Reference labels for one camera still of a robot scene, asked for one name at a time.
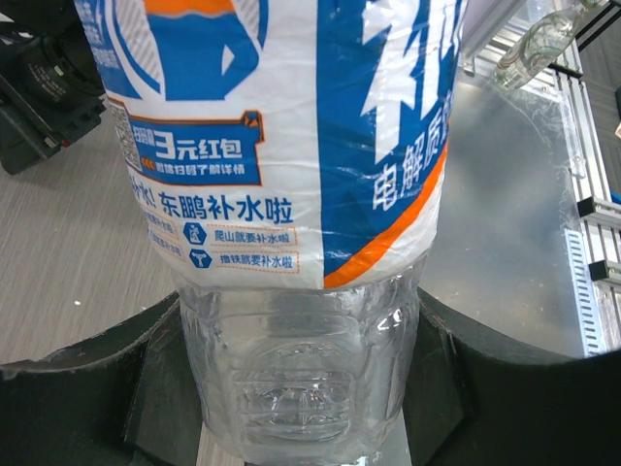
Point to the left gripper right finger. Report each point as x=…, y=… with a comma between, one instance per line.
x=475, y=396

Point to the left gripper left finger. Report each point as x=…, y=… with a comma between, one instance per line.
x=123, y=397

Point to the clear blue-label water bottle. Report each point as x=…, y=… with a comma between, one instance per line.
x=288, y=157

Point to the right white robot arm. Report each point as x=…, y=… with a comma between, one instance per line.
x=51, y=92

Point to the slotted aluminium cable rail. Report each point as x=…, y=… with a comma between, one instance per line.
x=588, y=312

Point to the clear bottle beyond rail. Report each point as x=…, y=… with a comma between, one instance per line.
x=542, y=44

